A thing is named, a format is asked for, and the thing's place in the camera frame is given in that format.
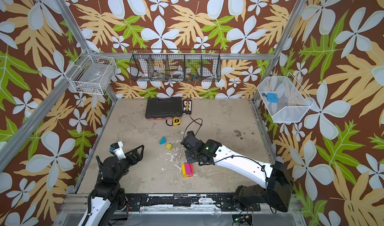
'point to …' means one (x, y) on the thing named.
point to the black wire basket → (175, 65)
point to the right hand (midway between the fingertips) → (188, 155)
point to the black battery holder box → (187, 107)
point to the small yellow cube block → (169, 146)
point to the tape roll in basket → (177, 74)
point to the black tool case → (163, 107)
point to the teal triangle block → (162, 141)
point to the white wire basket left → (93, 75)
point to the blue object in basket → (272, 97)
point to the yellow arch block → (183, 170)
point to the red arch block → (189, 175)
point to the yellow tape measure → (176, 121)
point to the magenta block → (188, 169)
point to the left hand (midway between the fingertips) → (138, 146)
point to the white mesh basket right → (283, 98)
